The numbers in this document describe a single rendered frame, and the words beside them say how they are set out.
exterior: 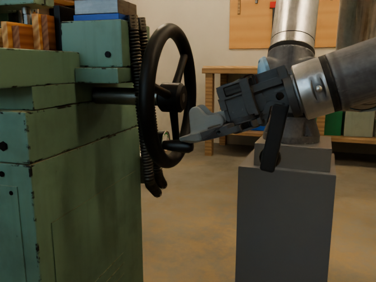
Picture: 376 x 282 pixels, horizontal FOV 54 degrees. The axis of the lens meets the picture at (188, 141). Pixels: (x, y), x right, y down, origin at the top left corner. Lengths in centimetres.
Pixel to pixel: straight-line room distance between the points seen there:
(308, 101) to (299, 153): 65
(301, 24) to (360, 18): 40
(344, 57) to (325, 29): 341
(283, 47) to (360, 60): 19
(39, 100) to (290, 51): 46
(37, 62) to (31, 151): 15
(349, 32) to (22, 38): 84
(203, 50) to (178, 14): 50
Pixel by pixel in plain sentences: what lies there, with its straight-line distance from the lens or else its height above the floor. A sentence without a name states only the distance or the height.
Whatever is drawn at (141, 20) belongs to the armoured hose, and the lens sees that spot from 80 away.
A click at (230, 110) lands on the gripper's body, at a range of 60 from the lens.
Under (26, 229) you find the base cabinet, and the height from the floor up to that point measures 59.
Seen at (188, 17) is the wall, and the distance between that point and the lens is 429.
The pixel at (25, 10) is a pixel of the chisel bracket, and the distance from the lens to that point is 92.
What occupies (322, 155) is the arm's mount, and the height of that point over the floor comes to 60.
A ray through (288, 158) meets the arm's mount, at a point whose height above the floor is 58.
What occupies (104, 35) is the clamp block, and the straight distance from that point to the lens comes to 75.
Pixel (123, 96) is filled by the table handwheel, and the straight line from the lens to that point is 78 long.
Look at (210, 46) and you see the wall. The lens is 419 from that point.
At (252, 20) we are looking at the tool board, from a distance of 408.
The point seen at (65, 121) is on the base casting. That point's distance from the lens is 74.
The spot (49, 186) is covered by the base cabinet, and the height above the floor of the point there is 66.
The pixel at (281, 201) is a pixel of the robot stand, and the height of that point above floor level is 45.
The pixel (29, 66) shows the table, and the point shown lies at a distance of 67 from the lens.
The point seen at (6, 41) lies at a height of 92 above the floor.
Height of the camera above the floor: 87
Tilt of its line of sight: 12 degrees down
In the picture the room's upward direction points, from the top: straight up
